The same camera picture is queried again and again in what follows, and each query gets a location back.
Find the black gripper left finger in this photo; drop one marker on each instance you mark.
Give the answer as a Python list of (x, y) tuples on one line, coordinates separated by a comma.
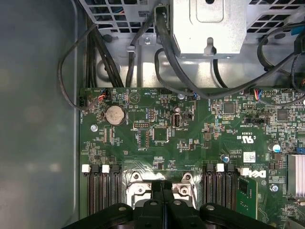
[(147, 214)]

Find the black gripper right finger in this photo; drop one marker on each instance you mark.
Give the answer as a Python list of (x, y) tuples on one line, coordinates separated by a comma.
[(178, 214)]

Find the metal CPU socket cover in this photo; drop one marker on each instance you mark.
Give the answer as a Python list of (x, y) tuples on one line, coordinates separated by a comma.
[(143, 194)]

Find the thin metal locking lever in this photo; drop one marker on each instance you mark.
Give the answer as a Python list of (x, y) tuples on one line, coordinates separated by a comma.
[(194, 196)]

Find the CPU socket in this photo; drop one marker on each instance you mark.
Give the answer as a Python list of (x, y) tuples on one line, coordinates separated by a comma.
[(133, 177)]

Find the green motherboard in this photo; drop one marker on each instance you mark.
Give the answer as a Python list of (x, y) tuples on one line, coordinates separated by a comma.
[(195, 152)]

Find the green RAM stick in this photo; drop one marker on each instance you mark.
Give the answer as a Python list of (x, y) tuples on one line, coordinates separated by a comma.
[(249, 198)]

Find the internal USB port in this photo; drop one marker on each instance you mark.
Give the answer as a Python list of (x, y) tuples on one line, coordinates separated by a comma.
[(176, 121)]

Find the silver motherboard screw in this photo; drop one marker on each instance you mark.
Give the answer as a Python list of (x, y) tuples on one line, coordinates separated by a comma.
[(274, 188), (94, 127)]

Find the silver coin battery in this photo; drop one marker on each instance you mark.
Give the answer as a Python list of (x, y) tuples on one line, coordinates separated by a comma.
[(115, 115)]

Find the silver chipset heatsink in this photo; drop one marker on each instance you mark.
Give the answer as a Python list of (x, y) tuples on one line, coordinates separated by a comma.
[(296, 176)]

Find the black open PC case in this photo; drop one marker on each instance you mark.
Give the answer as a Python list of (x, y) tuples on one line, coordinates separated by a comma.
[(35, 119)]

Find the silver metal drive cage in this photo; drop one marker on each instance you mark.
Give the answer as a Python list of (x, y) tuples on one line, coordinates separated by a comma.
[(124, 32)]

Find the silver metal bracket box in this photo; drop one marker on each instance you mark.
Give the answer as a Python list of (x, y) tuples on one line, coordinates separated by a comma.
[(183, 28)]

